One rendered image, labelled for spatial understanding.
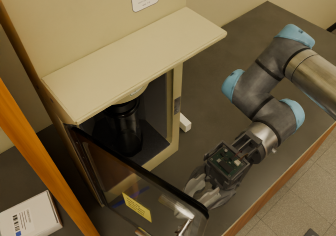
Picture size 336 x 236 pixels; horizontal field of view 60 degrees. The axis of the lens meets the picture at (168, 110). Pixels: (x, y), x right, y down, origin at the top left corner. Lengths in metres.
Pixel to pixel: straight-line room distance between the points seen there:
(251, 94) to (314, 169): 1.66
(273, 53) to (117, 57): 0.34
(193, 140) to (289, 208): 1.16
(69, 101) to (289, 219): 1.79
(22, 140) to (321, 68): 0.53
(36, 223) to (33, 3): 0.68
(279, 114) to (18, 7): 0.53
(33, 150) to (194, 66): 0.97
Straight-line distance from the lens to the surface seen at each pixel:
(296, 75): 0.64
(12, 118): 0.41
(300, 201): 2.15
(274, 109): 0.68
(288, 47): 0.67
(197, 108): 1.16
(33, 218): 0.99
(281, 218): 2.06
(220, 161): 0.56
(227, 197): 0.60
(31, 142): 0.46
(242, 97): 0.69
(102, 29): 0.52
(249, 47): 1.48
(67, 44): 0.50
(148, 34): 0.55
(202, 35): 0.55
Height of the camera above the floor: 1.84
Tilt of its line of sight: 51 degrees down
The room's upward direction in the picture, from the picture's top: straight up
